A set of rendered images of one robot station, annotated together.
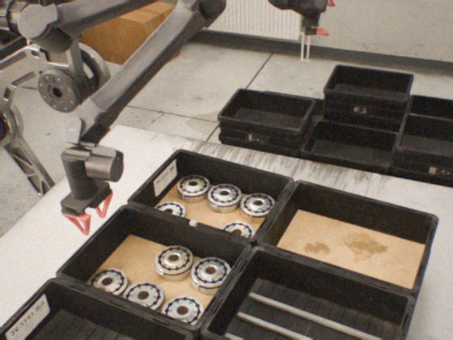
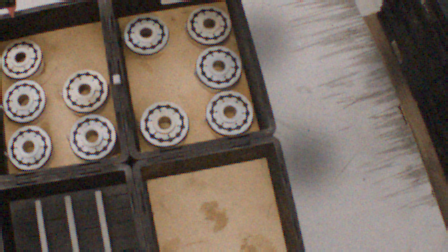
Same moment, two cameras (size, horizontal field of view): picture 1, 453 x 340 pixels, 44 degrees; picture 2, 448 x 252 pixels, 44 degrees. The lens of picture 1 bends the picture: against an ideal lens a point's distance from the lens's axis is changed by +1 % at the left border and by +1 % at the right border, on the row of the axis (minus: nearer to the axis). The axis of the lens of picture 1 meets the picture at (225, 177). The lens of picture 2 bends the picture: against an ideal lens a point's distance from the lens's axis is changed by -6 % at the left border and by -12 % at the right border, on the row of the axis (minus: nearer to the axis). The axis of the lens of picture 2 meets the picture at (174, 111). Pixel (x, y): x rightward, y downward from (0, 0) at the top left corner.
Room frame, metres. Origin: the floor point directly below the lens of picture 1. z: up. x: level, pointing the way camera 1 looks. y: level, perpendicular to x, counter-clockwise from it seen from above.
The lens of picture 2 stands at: (0.88, -0.38, 2.06)
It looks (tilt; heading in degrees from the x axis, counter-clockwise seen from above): 69 degrees down; 52
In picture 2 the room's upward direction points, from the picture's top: 1 degrees counter-clockwise
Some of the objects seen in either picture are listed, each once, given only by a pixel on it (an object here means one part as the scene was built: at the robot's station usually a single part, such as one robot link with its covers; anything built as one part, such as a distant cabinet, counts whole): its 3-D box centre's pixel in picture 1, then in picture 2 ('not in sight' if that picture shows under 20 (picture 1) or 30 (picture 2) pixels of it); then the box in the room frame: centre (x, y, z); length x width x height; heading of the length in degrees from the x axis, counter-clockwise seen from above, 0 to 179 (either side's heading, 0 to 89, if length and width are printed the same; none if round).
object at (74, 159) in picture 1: (79, 163); not in sight; (0.97, 0.31, 1.23); 0.07 x 0.06 x 0.07; 69
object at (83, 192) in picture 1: (82, 185); not in sight; (0.97, 0.31, 1.17); 0.10 x 0.07 x 0.07; 153
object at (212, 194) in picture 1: (224, 194); (218, 67); (1.31, 0.00, 0.86); 0.10 x 0.10 x 0.01
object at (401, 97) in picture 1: (364, 120); not in sight; (2.49, -0.74, 0.37); 0.40 x 0.30 x 0.45; 67
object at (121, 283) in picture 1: (107, 282); (21, 58); (0.97, 0.31, 0.86); 0.10 x 0.10 x 0.01
